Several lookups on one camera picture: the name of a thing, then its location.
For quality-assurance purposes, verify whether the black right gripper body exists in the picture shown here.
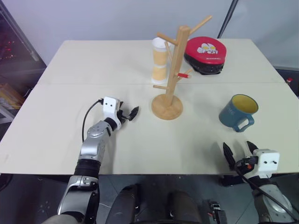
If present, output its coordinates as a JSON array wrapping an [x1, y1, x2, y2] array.
[[229, 155, 258, 176]]

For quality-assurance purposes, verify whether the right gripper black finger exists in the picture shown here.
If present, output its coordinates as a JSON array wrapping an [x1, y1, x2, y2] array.
[[222, 142, 235, 167], [246, 140, 259, 156]]

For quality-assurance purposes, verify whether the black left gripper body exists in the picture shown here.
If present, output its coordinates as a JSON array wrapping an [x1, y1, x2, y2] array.
[[116, 101, 132, 125]]

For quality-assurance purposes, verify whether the wooden mug tree stand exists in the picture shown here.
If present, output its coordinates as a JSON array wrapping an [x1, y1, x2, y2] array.
[[151, 15, 214, 120]]

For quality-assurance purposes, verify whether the white and yellow cup stack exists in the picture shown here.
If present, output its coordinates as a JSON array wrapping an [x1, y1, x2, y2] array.
[[150, 37, 174, 84]]

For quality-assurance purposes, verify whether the black table foot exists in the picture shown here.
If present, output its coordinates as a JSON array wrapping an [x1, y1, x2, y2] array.
[[220, 174, 249, 187]]

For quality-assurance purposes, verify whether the blue mug with yellow inside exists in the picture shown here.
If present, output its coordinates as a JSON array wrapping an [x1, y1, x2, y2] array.
[[218, 94, 259, 133]]

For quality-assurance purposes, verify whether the dark rounded shape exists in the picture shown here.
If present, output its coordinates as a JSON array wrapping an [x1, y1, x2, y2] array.
[[166, 190, 201, 224]]

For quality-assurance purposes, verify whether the red and black case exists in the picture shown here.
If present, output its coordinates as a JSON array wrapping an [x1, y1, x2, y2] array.
[[183, 36, 228, 76]]

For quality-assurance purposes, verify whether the yellow cardboard box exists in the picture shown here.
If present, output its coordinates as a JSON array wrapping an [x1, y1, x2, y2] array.
[[0, 83, 25, 110]]

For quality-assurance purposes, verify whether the black tripod stand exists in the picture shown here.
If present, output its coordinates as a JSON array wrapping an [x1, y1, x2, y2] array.
[[217, 0, 237, 39]]

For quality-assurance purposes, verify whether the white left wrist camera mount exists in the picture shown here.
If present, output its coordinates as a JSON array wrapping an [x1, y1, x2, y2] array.
[[102, 96, 121, 120]]

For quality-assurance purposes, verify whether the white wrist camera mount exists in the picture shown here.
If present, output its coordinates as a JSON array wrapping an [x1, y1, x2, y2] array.
[[102, 96, 121, 120], [253, 148, 280, 179]]

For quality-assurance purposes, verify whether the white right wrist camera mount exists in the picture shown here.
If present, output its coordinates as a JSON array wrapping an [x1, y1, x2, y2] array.
[[253, 148, 280, 179]]

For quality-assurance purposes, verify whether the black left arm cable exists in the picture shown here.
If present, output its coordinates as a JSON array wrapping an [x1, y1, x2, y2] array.
[[82, 99, 105, 142]]

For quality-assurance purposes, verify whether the black device with red wires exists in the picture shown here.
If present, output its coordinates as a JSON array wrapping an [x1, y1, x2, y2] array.
[[207, 200, 227, 224]]

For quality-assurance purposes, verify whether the glass cabinet with metal frame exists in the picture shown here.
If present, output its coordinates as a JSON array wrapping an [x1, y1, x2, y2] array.
[[0, 0, 46, 84]]

